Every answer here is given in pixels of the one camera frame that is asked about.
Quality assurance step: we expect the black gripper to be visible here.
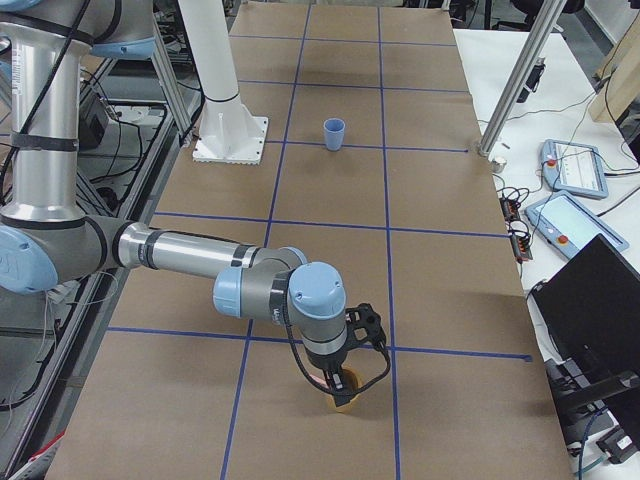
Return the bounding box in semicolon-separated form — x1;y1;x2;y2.
306;350;350;405

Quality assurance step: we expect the small metal cylinder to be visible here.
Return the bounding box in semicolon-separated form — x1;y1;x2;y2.
491;157;507;173

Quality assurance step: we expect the far teach pendant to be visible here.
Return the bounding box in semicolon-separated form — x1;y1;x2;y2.
540;139;609;199

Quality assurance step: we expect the bamboo cup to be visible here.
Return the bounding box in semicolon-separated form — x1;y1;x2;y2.
324;367;363;414

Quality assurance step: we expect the near teach pendant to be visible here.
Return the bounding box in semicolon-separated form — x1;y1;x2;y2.
525;191;629;259

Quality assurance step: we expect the white pedestal column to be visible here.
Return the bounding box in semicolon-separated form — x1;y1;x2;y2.
179;0;269;165

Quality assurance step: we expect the blue cup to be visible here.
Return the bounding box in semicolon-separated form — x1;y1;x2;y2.
323;118;346;151

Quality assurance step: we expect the teach pendant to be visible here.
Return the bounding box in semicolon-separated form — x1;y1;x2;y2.
525;191;629;259
540;139;609;199

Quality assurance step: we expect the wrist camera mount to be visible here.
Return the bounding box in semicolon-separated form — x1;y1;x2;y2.
345;303;387;352

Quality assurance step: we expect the black laptop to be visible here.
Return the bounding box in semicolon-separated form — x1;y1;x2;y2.
529;233;640;401

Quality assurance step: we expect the right side frame post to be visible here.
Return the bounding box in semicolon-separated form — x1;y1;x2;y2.
477;0;566;157

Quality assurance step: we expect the pink chopstick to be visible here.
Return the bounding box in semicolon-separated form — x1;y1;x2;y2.
311;375;328;388

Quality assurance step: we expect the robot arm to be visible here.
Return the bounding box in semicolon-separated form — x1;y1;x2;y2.
1;1;357;405

